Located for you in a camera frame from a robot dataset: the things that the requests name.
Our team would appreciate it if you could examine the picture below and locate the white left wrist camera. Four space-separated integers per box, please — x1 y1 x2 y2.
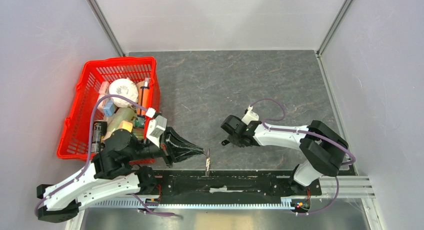
145 107 167 148

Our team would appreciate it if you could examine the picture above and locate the white crumpled ball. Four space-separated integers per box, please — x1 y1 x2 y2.
108 78 139 108

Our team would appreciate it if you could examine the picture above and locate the large silver keyring with clips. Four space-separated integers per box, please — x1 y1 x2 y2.
205 149 211 177

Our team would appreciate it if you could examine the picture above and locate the purple cable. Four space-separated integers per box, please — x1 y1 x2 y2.
34 94 150 216

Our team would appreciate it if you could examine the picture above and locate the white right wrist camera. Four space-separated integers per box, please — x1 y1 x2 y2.
241 105 260 125

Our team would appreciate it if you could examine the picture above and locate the perforated cable duct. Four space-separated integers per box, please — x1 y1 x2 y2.
90 197 296 211

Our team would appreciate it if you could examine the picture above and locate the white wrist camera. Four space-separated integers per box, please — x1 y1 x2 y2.
145 107 167 148
241 105 260 125

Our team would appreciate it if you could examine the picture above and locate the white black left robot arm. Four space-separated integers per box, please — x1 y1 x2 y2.
34 127 204 223

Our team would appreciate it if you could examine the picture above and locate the black can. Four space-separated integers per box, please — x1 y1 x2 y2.
90 120 108 154

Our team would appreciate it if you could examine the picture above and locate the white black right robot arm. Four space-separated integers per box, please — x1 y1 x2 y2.
220 115 349 195

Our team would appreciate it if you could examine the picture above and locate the orange tube box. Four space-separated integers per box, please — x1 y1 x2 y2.
136 77 151 109

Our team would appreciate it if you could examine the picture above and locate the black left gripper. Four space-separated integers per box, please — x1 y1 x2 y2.
127 124 206 168

